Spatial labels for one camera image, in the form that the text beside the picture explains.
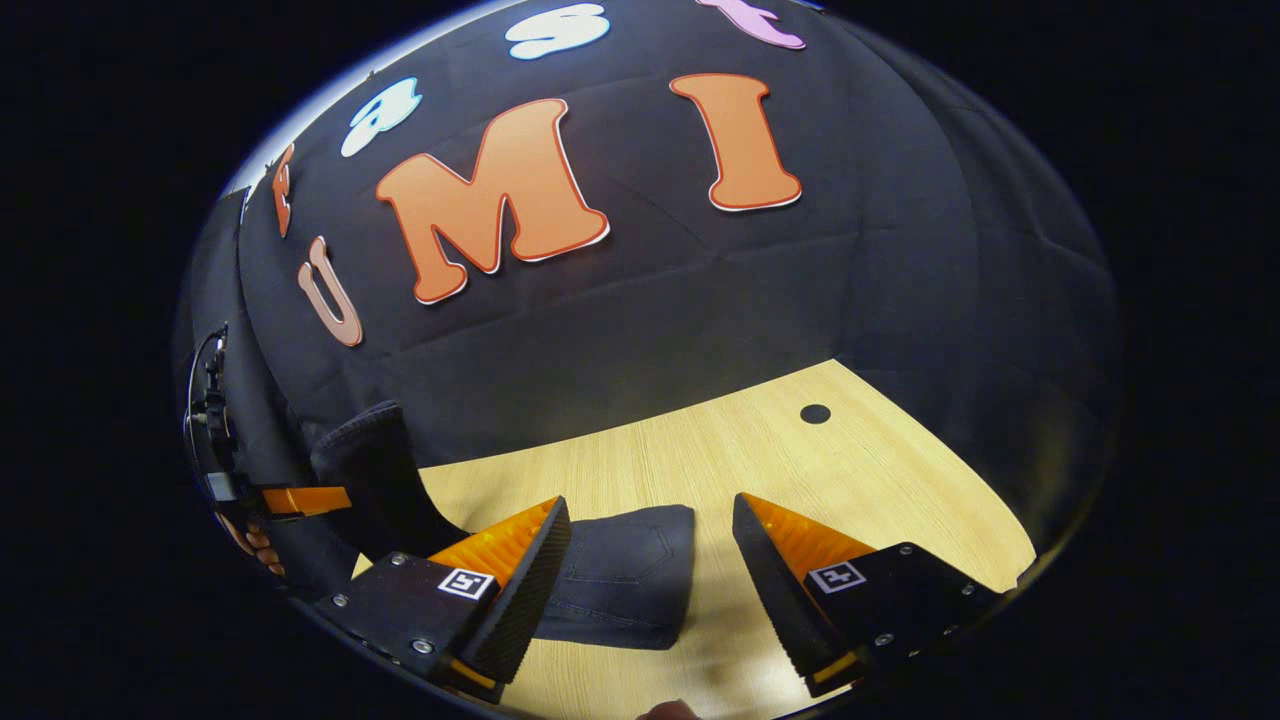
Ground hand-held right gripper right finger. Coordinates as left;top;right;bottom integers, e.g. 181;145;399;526
732;492;1003;699

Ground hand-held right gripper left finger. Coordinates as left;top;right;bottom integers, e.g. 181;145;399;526
314;496;574;703

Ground dark blue denim jeans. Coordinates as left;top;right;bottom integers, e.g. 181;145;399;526
270;400;696;651

